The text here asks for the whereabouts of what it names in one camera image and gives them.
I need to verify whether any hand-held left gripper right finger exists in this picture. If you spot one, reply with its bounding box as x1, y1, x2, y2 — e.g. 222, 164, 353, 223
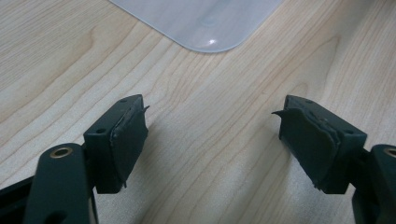
271, 94, 369, 195

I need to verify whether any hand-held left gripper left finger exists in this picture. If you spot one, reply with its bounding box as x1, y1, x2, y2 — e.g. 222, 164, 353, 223
82, 93, 150, 195

